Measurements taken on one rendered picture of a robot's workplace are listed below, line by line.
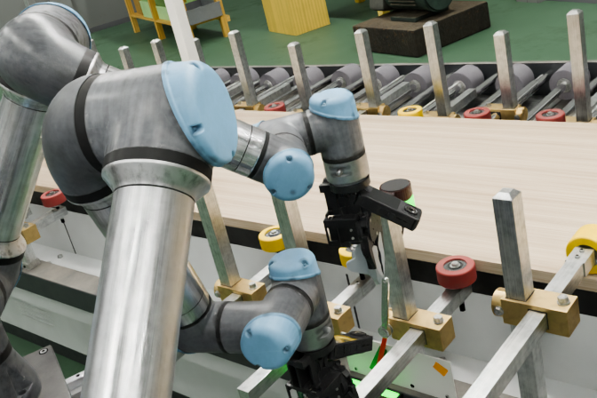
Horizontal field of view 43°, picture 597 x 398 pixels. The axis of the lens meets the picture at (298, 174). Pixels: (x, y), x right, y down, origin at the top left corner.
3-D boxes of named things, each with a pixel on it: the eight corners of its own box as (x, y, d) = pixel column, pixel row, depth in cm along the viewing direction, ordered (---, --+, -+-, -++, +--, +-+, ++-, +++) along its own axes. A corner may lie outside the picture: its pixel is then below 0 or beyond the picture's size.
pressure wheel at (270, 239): (301, 274, 187) (291, 233, 183) (270, 282, 187) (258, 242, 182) (297, 258, 194) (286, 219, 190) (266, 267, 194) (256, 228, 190)
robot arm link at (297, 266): (256, 274, 112) (274, 244, 120) (273, 334, 116) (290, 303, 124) (306, 272, 109) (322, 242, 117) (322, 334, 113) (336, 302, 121)
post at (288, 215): (330, 375, 170) (280, 184, 153) (317, 371, 173) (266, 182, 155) (338, 366, 173) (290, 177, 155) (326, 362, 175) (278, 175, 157)
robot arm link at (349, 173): (370, 144, 130) (358, 164, 123) (375, 168, 132) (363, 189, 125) (329, 147, 133) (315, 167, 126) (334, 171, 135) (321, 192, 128)
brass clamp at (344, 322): (340, 340, 160) (335, 321, 158) (292, 327, 169) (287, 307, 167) (356, 324, 164) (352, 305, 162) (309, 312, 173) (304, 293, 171)
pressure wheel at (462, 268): (471, 324, 153) (463, 275, 149) (436, 316, 158) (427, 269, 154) (489, 303, 158) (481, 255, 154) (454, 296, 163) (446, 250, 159)
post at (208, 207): (250, 352, 187) (197, 177, 169) (241, 348, 189) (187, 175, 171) (259, 344, 189) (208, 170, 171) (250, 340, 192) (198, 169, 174)
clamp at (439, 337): (442, 352, 143) (439, 330, 141) (384, 337, 152) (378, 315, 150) (457, 335, 147) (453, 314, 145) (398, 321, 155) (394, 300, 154)
